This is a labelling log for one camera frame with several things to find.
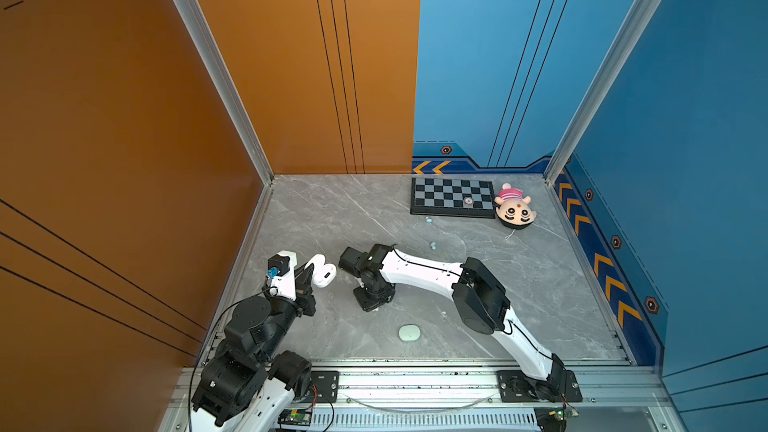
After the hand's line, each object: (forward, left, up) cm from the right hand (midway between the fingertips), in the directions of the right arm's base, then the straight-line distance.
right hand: (367, 308), depth 86 cm
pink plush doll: (+30, -48, +7) cm, 57 cm away
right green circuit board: (-25, -47, -1) cm, 54 cm away
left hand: (-1, +10, +27) cm, 29 cm away
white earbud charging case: (-2, +7, +26) cm, 27 cm away
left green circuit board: (-26, +15, -2) cm, 30 cm away
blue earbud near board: (+31, -20, +1) cm, 37 cm away
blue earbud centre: (+21, -21, 0) cm, 30 cm away
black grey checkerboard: (+40, -29, +4) cm, 49 cm away
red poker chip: (+38, -35, +3) cm, 52 cm away
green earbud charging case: (-7, -12, +1) cm, 14 cm away
